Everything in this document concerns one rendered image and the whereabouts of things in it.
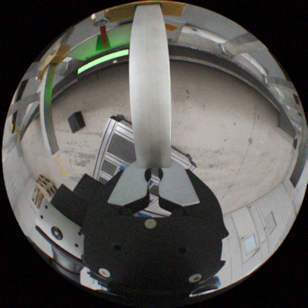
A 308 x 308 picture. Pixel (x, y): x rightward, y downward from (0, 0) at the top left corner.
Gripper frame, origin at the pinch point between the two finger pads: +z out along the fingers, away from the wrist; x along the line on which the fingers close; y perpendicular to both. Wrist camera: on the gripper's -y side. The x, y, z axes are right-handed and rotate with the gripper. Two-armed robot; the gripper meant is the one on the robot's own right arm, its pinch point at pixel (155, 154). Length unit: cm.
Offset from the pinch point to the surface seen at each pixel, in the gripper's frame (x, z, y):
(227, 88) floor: 75, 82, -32
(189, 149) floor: 32, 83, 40
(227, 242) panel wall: 163, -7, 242
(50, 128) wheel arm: -23.5, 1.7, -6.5
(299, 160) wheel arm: 23.5, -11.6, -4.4
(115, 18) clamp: -5.1, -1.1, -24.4
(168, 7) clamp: 2.7, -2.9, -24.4
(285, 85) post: 44, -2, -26
